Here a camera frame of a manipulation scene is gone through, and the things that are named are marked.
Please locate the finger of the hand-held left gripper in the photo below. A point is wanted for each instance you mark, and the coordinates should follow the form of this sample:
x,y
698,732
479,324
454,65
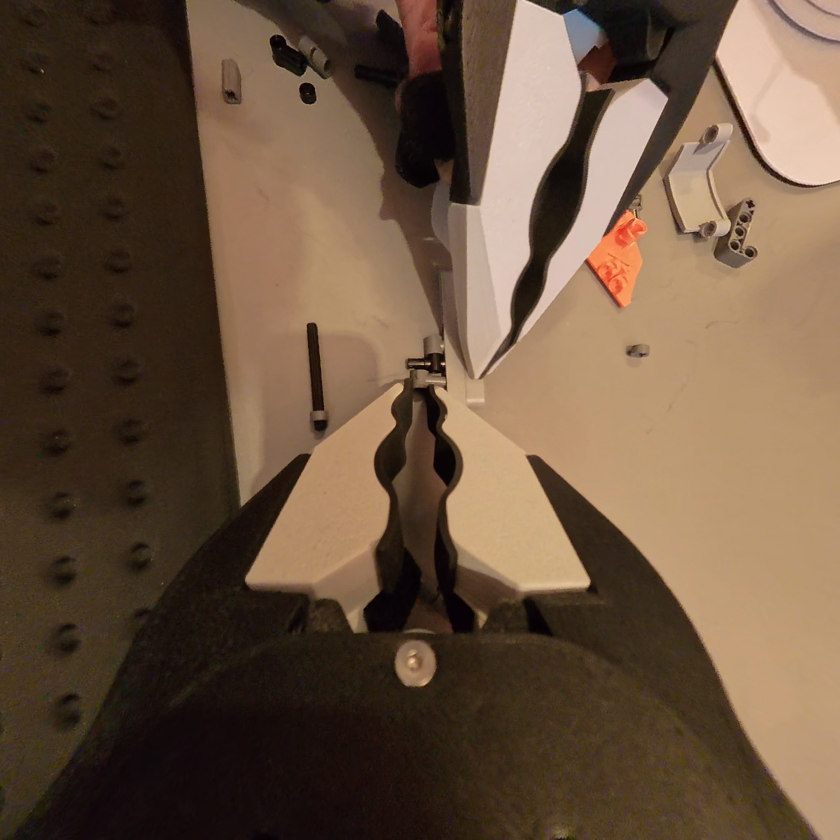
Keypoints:
x,y
525,118
623,151

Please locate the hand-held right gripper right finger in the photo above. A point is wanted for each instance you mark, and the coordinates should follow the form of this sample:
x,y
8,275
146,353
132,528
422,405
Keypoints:
x,y
525,525

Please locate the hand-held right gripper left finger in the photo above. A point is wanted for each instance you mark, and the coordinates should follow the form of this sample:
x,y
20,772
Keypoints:
x,y
308,525

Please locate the light grey double toy beam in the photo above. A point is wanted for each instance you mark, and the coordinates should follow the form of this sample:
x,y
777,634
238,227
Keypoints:
x,y
476,392

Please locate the small grey pin connector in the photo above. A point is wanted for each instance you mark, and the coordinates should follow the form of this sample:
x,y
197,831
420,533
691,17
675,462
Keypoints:
x,y
434,346
430,379

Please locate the short black toy pin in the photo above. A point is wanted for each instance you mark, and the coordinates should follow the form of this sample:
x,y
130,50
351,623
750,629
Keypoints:
x,y
420,362

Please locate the person's left hand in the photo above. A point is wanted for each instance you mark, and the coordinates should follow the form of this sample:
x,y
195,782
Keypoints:
x,y
423,33

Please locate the dark grey small toy connector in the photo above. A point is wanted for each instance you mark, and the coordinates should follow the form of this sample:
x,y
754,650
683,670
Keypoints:
x,y
638,203

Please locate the light grey curved toy panel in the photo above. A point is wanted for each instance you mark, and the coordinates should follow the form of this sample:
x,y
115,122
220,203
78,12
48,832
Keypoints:
x,y
689,190

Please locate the orange toy wedge panel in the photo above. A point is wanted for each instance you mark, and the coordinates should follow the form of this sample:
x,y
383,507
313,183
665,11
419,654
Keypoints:
x,y
620,269

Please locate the white rounded board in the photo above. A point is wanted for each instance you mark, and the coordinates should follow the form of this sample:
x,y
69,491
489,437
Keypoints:
x,y
787,98

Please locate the dark grey angled toy beam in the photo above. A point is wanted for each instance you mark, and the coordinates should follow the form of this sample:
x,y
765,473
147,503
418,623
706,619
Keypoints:
x,y
735,243

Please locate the long black toy axle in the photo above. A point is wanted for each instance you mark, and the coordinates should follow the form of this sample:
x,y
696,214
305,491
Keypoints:
x,y
316,374

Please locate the short black toy axle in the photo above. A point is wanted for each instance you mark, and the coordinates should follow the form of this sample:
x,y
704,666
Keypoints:
x,y
377,73

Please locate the small grey toy bush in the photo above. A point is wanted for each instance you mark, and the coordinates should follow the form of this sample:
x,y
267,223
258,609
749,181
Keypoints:
x,y
638,350

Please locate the black dotted mat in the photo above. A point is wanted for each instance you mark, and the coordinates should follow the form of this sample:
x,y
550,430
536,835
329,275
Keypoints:
x,y
98,328

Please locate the grey toy sleeve tube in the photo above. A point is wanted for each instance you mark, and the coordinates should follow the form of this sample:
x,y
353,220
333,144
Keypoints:
x,y
232,82

